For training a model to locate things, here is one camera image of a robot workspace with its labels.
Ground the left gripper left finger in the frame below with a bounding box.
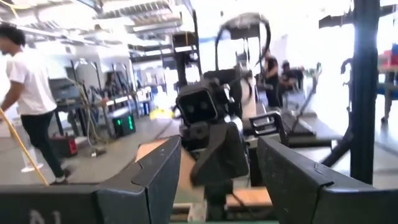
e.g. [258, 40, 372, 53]
[96, 135, 182, 224]

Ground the black and red box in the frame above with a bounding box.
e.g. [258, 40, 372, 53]
[49, 134, 78, 159]

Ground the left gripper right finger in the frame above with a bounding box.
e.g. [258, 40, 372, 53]
[256, 136, 398, 224]

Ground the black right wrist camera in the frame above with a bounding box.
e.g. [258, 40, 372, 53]
[175, 86, 219, 126]

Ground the black vertical stand pole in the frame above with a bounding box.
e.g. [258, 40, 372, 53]
[318, 0, 398, 185]

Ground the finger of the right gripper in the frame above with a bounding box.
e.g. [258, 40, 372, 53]
[201, 123, 249, 184]
[190, 123, 229, 186]

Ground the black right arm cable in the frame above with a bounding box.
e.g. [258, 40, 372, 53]
[213, 12, 272, 74]

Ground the black box green display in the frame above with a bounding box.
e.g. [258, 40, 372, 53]
[111, 113, 137, 138]

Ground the person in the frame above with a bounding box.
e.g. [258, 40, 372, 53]
[279, 60, 305, 94]
[262, 46, 282, 109]
[0, 23, 75, 185]

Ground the yellow hanging cable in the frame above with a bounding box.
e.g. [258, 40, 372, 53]
[0, 108, 50, 187]

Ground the cluttered workbench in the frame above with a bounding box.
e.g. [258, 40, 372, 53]
[48, 60, 153, 147]

